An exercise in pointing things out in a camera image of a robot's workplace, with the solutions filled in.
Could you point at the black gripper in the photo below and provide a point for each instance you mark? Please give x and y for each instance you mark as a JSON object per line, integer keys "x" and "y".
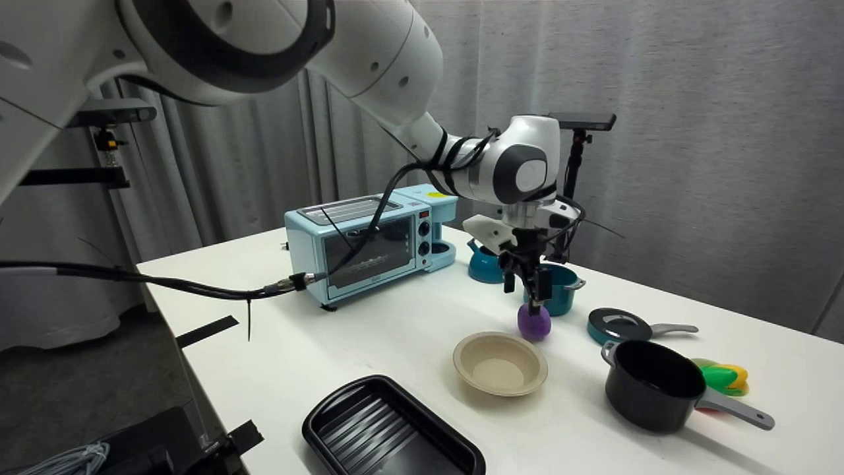
{"x": 532, "y": 238}

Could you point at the purple plush toy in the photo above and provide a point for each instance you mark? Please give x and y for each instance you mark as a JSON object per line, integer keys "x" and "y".
{"x": 533, "y": 325}

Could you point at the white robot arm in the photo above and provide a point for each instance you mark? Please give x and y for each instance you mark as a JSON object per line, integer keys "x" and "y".
{"x": 378, "y": 53}

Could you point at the teal toy pot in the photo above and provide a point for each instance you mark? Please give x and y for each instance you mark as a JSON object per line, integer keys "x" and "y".
{"x": 564, "y": 293}

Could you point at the beige round plate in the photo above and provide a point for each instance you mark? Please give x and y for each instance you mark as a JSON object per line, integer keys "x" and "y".
{"x": 499, "y": 364}

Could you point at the green yellow plush toy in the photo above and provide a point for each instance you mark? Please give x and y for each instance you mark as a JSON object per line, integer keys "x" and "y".
{"x": 727, "y": 379}

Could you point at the teal cup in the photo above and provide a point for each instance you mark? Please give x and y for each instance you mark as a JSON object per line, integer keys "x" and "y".
{"x": 482, "y": 268}

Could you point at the light blue toaster oven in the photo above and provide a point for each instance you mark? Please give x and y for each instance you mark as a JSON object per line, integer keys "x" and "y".
{"x": 370, "y": 247}

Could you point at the black ridged grill tray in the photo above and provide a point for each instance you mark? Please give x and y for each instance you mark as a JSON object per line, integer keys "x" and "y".
{"x": 386, "y": 436}

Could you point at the grey curtain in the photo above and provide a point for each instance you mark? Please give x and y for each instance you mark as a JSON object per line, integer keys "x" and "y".
{"x": 703, "y": 134}

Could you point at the grey blue cloth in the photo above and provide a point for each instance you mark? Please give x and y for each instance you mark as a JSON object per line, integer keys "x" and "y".
{"x": 70, "y": 459}

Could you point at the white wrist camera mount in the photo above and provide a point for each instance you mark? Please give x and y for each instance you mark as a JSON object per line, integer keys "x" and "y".
{"x": 489, "y": 231}

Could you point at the black camera stand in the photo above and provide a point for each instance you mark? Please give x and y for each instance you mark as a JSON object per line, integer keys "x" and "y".
{"x": 577, "y": 167}

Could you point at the black bar camera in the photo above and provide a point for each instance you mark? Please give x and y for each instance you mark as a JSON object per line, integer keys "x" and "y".
{"x": 585, "y": 123}

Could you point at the black table bracket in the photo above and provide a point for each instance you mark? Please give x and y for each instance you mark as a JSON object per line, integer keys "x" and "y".
{"x": 208, "y": 330}
{"x": 241, "y": 436}

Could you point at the black wall rail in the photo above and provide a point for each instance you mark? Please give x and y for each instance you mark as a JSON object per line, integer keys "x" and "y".
{"x": 76, "y": 174}

